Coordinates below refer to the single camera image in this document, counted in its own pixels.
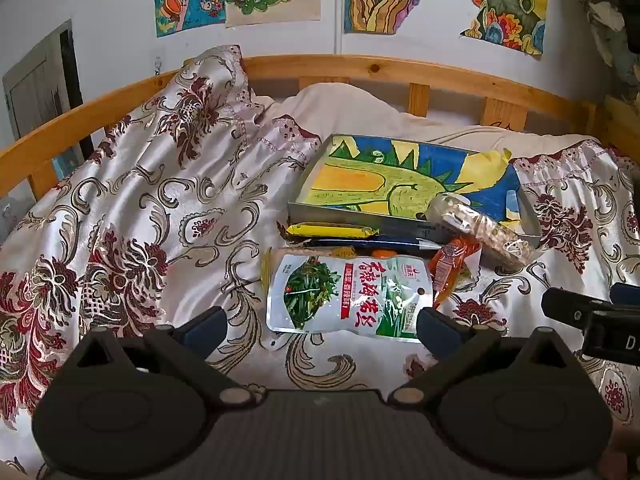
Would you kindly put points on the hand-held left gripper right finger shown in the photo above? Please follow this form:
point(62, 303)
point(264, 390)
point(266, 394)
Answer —
point(440, 332)

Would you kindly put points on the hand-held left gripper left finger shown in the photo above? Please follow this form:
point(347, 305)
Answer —
point(205, 330)

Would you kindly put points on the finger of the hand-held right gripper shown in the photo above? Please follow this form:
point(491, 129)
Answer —
point(570, 307)
point(627, 294)

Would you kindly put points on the orange sausage packet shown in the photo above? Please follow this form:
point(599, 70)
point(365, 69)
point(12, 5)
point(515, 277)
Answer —
point(450, 265)

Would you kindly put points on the tangerine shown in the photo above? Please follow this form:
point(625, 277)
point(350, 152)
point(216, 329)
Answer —
point(385, 252)

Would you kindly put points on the dark blue snack packet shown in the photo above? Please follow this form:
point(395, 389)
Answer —
point(400, 244)

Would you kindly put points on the green seaweed snack packet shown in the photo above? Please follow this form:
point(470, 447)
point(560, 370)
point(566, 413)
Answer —
point(310, 290)

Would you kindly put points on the clear nut bar packet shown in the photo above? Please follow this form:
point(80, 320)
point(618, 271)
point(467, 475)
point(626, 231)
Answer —
point(480, 227)

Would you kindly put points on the yellow snack packet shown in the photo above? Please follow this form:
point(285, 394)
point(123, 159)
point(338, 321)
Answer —
point(330, 231)

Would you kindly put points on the colourful cardboard box tray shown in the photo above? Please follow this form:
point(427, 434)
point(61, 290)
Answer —
point(340, 214)

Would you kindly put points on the floral satin blanket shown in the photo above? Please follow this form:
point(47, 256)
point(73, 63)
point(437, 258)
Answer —
point(150, 185)

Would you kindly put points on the colourful dinosaur drawing paper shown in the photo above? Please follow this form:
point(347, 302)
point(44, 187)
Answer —
point(360, 180)

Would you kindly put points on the cream pillow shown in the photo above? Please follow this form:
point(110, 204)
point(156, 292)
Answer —
point(350, 110)

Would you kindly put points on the hanging clothes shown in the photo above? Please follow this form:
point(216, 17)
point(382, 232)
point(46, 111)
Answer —
point(610, 25)

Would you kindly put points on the grey door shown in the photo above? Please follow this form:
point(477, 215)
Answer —
point(40, 90)

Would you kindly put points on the wooden bed frame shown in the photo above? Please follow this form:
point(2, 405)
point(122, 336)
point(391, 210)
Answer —
point(400, 67)

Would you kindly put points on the green hill flowers wall poster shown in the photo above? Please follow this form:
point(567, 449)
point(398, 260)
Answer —
point(505, 5)

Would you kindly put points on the white wall pipe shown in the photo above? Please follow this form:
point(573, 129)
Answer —
point(338, 10)

